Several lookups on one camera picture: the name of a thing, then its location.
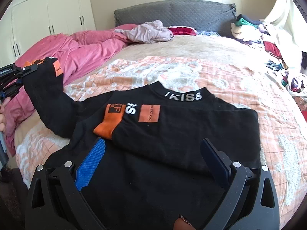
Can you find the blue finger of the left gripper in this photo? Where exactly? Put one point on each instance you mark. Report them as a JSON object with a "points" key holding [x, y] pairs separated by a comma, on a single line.
{"points": [[28, 69], [11, 90]]}

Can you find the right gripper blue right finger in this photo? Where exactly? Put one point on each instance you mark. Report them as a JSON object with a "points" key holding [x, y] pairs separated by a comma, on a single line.
{"points": [[218, 163]]}

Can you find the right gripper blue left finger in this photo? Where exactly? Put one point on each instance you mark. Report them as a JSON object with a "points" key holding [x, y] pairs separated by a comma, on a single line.
{"points": [[90, 163]]}

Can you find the black orange IKISS sweater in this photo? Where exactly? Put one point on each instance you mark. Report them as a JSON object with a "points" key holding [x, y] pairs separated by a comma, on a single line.
{"points": [[152, 169]]}

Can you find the pile of mixed clothes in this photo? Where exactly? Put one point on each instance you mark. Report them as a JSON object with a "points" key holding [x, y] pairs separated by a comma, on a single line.
{"points": [[255, 35]]}

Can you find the left hand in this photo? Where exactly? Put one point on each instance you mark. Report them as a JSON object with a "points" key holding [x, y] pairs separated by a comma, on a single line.
{"points": [[2, 114]]}

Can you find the right hand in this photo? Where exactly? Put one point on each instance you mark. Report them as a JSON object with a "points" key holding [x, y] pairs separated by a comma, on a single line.
{"points": [[182, 224]]}

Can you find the pink duvet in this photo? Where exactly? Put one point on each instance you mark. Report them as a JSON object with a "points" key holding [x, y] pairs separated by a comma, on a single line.
{"points": [[78, 54]]}

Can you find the cream wardrobe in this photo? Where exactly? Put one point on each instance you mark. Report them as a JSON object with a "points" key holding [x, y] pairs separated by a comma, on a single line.
{"points": [[25, 22]]}

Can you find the orange white patterned blanket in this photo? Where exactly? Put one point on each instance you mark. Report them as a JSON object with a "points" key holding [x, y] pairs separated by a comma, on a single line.
{"points": [[282, 126]]}

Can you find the beige bed sheet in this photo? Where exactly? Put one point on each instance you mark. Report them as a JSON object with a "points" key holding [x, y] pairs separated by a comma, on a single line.
{"points": [[215, 48]]}

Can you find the mauve crumpled garment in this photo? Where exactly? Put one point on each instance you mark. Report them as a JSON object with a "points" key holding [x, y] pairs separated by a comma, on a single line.
{"points": [[148, 33]]}

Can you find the blue patterned pillow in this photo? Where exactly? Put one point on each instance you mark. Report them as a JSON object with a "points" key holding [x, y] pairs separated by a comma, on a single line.
{"points": [[207, 33]]}

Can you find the grey quilted headboard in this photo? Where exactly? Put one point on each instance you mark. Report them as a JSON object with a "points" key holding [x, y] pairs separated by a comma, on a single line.
{"points": [[198, 14]]}

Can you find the cream curtain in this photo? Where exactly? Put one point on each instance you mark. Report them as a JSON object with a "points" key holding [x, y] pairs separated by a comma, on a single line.
{"points": [[287, 27]]}

